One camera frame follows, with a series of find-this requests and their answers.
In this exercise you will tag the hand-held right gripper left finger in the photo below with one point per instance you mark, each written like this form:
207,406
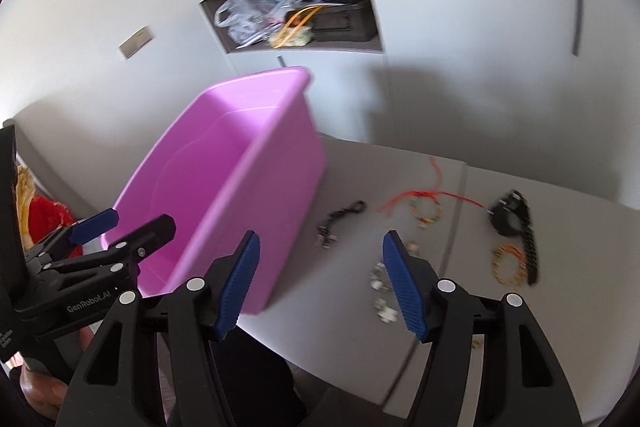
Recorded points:
239,288

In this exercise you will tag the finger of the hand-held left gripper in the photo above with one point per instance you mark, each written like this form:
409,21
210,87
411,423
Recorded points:
150,229
95,224

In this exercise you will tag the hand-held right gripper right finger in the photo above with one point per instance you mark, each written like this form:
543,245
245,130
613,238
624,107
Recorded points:
405,292

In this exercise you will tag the purple plastic basin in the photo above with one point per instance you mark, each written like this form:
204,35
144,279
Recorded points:
225,177

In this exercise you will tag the silver jewelry piece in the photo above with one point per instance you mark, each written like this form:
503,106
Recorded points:
379,279
386,312

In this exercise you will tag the person's left hand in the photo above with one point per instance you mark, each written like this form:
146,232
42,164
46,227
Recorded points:
44,394

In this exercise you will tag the red and yellow cloth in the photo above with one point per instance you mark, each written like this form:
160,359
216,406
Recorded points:
47,212

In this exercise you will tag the black wristwatch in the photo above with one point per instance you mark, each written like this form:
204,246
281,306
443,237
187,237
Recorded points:
507,217

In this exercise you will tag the clear plastic bag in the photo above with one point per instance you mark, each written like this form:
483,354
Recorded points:
240,14

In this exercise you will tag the black case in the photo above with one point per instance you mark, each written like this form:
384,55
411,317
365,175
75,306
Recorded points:
345,24

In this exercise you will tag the grey wall switch plate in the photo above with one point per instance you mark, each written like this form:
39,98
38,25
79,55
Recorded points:
136,42

